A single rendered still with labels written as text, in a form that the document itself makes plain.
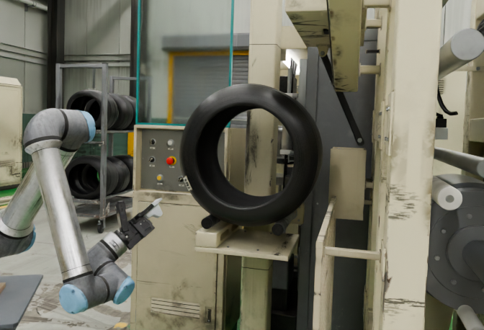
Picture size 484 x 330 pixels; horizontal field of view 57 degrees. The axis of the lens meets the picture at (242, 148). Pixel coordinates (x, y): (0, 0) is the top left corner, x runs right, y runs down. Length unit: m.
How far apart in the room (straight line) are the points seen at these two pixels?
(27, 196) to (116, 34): 11.00
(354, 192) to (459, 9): 9.43
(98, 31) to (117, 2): 0.93
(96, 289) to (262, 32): 1.27
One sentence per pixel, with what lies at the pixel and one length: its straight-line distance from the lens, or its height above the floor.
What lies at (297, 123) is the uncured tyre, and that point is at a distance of 1.63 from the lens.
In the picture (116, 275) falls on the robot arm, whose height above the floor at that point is 0.78.
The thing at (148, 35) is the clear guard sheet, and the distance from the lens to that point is 2.59.
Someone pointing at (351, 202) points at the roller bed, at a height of 0.97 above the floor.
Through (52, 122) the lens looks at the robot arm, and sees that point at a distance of 1.58.
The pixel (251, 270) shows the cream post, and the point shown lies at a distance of 2.15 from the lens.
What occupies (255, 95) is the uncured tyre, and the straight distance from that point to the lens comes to 1.66.
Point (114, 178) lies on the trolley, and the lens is 5.42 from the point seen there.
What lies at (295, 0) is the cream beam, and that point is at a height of 1.67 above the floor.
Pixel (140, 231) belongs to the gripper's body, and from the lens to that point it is 1.66.
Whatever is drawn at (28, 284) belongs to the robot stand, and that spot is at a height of 0.60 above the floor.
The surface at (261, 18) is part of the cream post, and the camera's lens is 2.09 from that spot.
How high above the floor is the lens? 1.29
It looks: 3 degrees down
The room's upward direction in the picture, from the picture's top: 2 degrees clockwise
